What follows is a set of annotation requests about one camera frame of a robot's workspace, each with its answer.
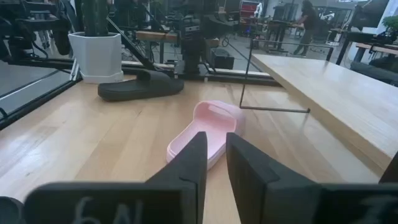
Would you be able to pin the black box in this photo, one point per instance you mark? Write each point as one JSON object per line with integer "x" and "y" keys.
{"x": 222, "y": 59}

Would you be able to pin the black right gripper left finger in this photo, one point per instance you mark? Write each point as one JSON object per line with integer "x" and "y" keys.
{"x": 174, "y": 199}

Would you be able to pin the person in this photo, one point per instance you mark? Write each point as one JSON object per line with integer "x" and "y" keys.
{"x": 306, "y": 25}

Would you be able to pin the wooden shelf with black frame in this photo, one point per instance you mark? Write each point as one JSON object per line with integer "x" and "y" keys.
{"x": 326, "y": 87}

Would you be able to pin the black slide sandal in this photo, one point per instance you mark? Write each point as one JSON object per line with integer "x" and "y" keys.
{"x": 140, "y": 88}

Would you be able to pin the red tool cabinet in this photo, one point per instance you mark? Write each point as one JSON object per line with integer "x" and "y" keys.
{"x": 248, "y": 9}

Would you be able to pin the green leafy plant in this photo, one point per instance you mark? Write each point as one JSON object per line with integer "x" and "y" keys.
{"x": 391, "y": 25}

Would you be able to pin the cactus in white pot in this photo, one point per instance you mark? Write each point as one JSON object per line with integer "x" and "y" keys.
{"x": 96, "y": 56}

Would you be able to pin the wooden bench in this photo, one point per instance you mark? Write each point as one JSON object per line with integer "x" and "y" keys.
{"x": 155, "y": 36}

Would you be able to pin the pink slide sandal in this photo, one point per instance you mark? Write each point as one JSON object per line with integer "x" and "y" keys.
{"x": 211, "y": 124}

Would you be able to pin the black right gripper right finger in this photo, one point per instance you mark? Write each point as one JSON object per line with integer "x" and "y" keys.
{"x": 280, "y": 199}

